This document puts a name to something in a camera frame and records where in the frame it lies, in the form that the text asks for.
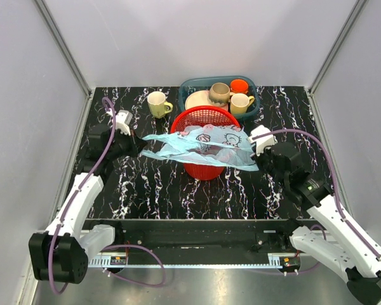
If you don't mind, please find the cream floral plate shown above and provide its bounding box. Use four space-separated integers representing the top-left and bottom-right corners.
185 90 230 111

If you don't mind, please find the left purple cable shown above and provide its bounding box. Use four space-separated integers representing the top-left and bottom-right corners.
47 97 168 295

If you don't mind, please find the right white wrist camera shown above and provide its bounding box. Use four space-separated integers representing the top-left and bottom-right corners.
248 125 276 156

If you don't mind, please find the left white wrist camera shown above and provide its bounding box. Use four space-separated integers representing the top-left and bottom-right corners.
111 110 133 136

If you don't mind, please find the aluminium front rail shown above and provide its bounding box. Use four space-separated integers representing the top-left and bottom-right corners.
30 230 324 271

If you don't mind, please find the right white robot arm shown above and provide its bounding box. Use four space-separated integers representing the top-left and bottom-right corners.
255 142 381 304

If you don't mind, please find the beige brown ceramic cup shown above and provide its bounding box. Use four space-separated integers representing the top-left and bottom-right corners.
208 83 231 107

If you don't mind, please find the aluminium frame post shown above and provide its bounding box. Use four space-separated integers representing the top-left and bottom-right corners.
32 0 91 97
310 0 369 93

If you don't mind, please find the left aluminium frame post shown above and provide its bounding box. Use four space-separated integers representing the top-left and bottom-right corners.
32 0 91 97

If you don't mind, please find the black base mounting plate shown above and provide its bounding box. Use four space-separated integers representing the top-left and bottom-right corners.
83 219 299 268

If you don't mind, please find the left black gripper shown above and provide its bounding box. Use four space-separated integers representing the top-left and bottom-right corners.
107 126 148 161

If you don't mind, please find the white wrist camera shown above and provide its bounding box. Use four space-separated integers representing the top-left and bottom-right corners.
111 110 133 136
248 125 276 156

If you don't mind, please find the orange plastic cup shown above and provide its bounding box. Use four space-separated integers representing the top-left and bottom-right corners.
230 79 249 94

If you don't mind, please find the red mesh trash bin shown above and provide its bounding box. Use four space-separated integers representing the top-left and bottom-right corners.
170 106 240 181

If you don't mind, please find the yellow-green ceramic mug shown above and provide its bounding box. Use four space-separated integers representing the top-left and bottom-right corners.
147 91 173 119

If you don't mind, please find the yellow mug in tub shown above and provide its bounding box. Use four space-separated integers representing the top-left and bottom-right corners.
230 93 255 115

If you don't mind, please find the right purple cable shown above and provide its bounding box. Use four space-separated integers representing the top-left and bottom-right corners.
249 128 381 304

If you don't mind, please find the teal plastic dish tub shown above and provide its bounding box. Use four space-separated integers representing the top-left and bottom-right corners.
178 76 260 121

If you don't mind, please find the right aluminium frame post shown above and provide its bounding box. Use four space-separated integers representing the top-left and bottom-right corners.
310 0 369 93

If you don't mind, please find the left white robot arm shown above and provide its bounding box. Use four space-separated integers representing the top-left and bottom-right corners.
29 124 147 284

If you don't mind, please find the light blue plastic trash bag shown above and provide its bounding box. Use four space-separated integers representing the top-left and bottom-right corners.
140 124 258 172

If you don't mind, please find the purple cable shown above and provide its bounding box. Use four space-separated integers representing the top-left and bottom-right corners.
249 128 381 304
47 97 168 295

